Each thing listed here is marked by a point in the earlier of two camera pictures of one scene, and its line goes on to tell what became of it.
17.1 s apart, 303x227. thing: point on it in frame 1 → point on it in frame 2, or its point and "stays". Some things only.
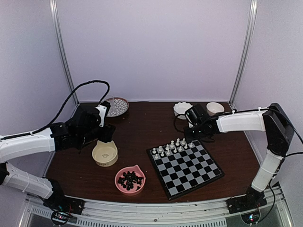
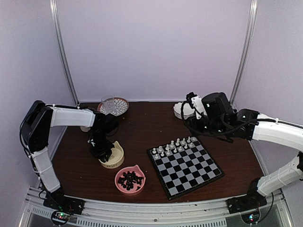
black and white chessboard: x=184 y=167 stays
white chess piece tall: x=177 y=143 stays
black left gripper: x=108 y=131 → x=102 y=155
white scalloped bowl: x=180 y=108 stays
